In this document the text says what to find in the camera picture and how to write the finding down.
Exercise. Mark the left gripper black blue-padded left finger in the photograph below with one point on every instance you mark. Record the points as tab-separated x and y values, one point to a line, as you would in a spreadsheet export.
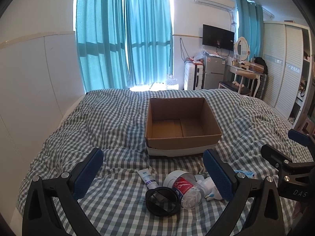
40	216

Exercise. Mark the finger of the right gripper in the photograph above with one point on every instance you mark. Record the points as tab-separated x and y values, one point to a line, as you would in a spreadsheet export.
278	160
300	138

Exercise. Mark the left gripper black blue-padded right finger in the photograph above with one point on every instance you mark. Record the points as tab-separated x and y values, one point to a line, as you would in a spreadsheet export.
265	216

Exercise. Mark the white bottle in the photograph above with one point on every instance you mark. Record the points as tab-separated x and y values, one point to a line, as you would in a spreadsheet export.
209	188

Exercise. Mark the blue white tissue pack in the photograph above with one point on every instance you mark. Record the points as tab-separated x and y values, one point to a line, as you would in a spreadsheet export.
249	174

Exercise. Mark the clear cotton swab jar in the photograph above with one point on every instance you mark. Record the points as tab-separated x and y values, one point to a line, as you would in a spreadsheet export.
184	184

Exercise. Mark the black round lid case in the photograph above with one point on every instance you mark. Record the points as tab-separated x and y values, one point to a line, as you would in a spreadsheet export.
162	202

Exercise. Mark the white cream tube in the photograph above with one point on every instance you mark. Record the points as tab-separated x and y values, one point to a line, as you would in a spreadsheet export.
148	178

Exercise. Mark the brown cardboard box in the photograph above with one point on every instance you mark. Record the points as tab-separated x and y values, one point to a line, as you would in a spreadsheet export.
179	127

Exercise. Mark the vanity stool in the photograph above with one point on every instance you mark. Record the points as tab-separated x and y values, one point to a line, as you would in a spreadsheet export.
236	87

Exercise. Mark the white vanity desk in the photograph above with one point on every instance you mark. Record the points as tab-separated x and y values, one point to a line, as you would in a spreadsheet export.
246	74

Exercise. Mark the white louvered wardrobe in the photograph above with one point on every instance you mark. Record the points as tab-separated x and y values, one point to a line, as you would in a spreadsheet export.
287	51

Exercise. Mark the white suitcase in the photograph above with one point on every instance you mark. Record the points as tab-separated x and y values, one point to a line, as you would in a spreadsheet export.
193	76

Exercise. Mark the silver mini fridge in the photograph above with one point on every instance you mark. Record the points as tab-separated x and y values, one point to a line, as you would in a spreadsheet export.
214	67

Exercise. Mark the oval vanity mirror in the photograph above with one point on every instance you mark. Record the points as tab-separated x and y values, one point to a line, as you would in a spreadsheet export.
241	50

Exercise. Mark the checkered bed duvet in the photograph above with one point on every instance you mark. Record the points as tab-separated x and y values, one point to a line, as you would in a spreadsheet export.
114	121

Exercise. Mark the right teal curtain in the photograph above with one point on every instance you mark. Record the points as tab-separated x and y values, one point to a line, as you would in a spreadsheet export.
251	26

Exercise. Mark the teal curtain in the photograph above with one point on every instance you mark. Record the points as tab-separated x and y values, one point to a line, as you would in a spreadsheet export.
149	40
100	36
251	26

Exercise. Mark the middle teal curtain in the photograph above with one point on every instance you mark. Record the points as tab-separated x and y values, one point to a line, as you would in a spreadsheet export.
149	40

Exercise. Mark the left teal curtain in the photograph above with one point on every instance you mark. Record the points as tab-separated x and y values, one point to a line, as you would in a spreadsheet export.
100	36

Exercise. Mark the black wall television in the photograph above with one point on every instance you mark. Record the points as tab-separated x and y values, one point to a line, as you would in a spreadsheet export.
217	37

